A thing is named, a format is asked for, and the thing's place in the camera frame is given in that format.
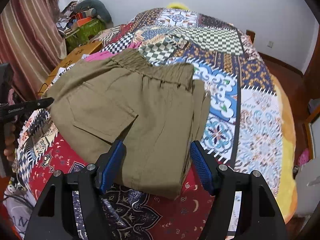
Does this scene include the olive khaki pants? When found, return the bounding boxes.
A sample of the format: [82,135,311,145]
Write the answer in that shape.
[44,48,210,199]

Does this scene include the left hand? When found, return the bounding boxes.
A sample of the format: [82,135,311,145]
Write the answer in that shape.
[3,122,16,161]

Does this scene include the striped maroon curtain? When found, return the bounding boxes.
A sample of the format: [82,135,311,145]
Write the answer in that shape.
[1,0,67,101]

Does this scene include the patchwork patterned bedspread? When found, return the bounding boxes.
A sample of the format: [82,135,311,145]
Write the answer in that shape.
[17,8,283,239]

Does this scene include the cardboard box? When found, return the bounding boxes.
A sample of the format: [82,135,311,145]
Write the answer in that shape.
[37,41,103,97]

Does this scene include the orange yellow fleece blanket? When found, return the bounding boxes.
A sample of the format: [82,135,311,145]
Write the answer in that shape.
[271,75,298,223]

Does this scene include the clutter pile with green bag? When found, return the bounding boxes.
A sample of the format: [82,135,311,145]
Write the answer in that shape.
[56,0,113,53]

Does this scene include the pink slipper on floor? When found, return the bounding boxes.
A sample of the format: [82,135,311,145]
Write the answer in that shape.
[297,148,309,167]

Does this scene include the pink folded garment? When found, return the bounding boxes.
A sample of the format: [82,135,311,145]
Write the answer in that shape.
[84,51,116,62]

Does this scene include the dark wooden bedpost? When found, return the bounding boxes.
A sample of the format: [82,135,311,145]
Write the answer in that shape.
[246,30,255,44]

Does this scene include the yellow round object behind bed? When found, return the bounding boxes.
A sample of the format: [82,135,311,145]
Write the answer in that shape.
[166,2,189,10]

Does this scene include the white cabinet with wood frame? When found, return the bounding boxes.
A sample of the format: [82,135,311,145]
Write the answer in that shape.
[303,100,320,165]

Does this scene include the white wall socket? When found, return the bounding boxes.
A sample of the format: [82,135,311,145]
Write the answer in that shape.
[267,41,273,48]

